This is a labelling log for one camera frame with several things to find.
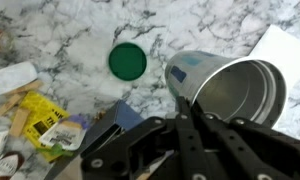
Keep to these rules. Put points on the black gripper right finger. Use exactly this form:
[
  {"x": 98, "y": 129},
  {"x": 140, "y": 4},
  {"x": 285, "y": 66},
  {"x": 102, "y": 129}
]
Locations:
[{"x": 240, "y": 159}]

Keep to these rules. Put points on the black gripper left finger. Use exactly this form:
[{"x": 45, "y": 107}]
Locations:
[{"x": 192, "y": 154}]

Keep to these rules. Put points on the blue cardboard box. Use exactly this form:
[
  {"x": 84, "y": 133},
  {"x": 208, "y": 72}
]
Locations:
[{"x": 119, "y": 117}]

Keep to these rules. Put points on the white folded paper napkin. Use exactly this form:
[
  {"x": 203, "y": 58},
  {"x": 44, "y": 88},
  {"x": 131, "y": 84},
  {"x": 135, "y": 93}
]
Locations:
[{"x": 283, "y": 50}]

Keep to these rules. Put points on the green round lid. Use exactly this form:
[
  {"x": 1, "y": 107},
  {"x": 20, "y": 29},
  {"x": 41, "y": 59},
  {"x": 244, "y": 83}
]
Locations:
[{"x": 127, "y": 61}]

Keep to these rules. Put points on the yellow packet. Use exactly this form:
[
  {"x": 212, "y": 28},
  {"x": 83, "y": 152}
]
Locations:
[{"x": 52, "y": 130}]

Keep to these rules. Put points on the hot sauce bottle red cap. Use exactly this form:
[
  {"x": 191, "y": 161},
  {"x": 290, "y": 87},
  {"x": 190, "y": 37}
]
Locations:
[{"x": 10, "y": 164}]

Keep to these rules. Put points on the white bottle blue cap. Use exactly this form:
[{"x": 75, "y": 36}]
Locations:
[{"x": 15, "y": 76}]

